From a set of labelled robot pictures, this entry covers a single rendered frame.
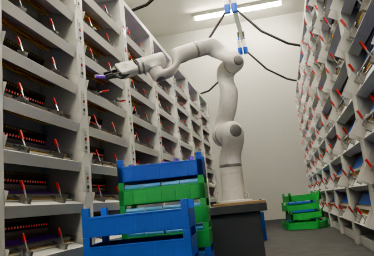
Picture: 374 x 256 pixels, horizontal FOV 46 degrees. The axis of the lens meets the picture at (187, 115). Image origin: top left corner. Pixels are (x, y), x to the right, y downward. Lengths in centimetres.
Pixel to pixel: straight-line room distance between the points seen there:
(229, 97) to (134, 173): 99
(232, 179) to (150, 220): 112
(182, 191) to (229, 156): 83
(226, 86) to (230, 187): 55
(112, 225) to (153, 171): 34
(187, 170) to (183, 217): 33
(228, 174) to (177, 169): 81
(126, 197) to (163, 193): 13
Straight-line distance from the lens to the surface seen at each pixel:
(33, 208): 177
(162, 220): 124
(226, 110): 239
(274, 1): 619
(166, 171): 154
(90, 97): 237
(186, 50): 239
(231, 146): 230
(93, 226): 128
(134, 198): 155
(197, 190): 152
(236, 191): 231
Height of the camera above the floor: 30
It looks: 12 degrees up
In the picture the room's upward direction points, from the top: 6 degrees counter-clockwise
